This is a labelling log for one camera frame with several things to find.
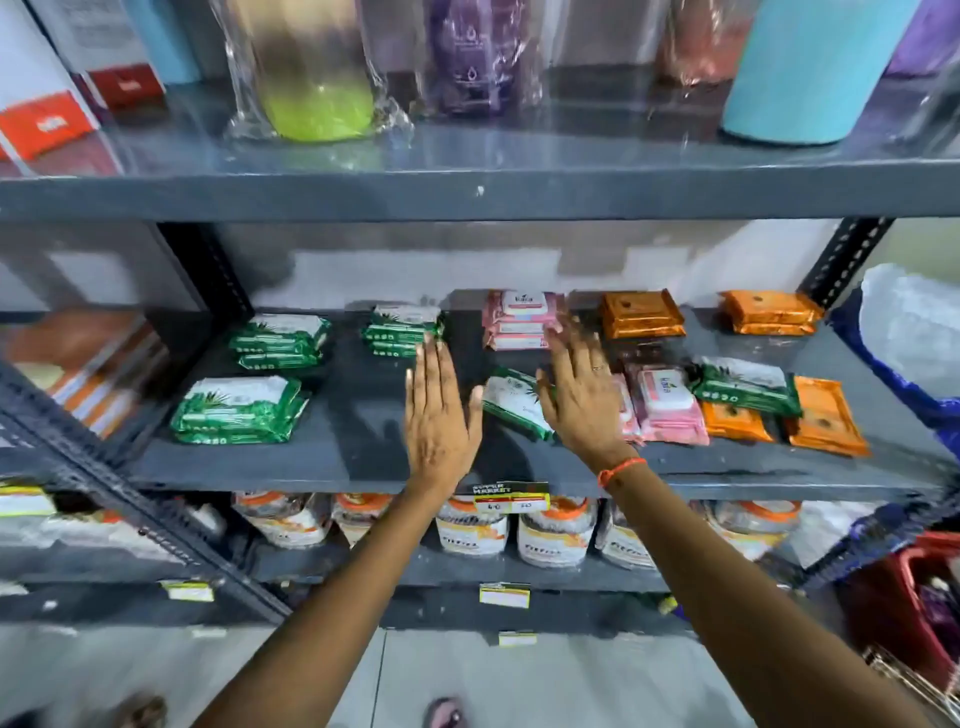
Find stack of pink wipes packs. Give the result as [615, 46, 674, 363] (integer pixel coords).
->
[481, 289, 569, 352]

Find person's right forearm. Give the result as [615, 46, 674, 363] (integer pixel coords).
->
[606, 463, 935, 728]

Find person's right hand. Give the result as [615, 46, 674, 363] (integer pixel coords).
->
[535, 315, 639, 475]

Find grey metal shelf rack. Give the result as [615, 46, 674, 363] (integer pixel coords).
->
[0, 63, 960, 639]

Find blue plastic bag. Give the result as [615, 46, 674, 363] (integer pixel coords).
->
[827, 262, 960, 460]

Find stack of green wipes packs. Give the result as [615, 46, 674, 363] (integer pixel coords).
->
[360, 303, 447, 360]
[228, 312, 333, 371]
[169, 374, 312, 446]

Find lilac bottle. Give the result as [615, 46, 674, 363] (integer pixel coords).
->
[887, 0, 960, 78]

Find person's left forearm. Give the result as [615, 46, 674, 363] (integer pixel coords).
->
[191, 480, 455, 728]

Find stack of orange wipes packs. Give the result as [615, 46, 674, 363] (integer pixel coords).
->
[718, 289, 826, 337]
[598, 289, 687, 341]

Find brown sandal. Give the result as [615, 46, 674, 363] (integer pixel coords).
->
[105, 694, 169, 728]

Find person's left hand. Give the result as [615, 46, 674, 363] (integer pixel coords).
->
[404, 333, 486, 498]

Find light blue bottle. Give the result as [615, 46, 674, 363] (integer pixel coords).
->
[122, 0, 202, 86]

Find white box with red label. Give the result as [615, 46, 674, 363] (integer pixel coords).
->
[0, 0, 102, 165]
[28, 0, 166, 110]

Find wire basket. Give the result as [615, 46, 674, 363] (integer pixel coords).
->
[861, 643, 960, 725]

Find wrapped purple bottle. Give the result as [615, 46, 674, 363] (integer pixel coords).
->
[420, 0, 545, 119]

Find wrapped pink bottle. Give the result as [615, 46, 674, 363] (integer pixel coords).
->
[657, 0, 755, 86]

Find orange and white boxes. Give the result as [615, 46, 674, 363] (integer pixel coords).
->
[0, 309, 172, 442]

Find pink sandal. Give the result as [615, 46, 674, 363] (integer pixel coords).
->
[422, 696, 468, 728]

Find yellow and black price tag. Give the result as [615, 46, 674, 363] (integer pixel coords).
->
[472, 481, 552, 516]

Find white packets pile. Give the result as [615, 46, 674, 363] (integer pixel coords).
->
[0, 508, 226, 565]

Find red plastic basket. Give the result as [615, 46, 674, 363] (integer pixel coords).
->
[847, 531, 960, 693]

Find wrapped yellow-green bottle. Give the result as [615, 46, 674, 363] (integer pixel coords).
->
[210, 0, 415, 145]

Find grey metal side rack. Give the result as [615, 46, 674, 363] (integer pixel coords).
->
[0, 225, 290, 627]

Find pink wet wipes pack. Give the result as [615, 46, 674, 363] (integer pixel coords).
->
[625, 364, 711, 447]
[610, 372, 644, 445]

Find orange wet wipes pack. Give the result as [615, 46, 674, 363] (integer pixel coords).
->
[699, 400, 775, 444]
[784, 375, 873, 459]

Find large teal bottle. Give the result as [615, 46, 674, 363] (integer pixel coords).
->
[720, 0, 922, 147]

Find orange thread wristband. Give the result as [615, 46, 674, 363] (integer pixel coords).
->
[597, 456, 648, 490]

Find green wet wipes pack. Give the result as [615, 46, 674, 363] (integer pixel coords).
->
[689, 355, 804, 418]
[481, 366, 558, 442]

